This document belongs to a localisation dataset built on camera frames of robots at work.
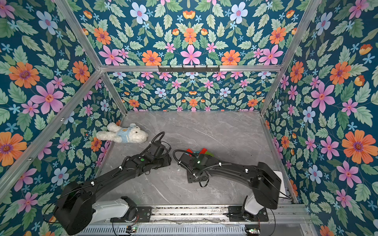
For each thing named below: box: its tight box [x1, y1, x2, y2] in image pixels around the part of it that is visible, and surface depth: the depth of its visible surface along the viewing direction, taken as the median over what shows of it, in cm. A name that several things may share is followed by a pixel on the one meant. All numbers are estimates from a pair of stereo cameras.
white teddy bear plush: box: [95, 121, 149, 145], surface depth 97 cm
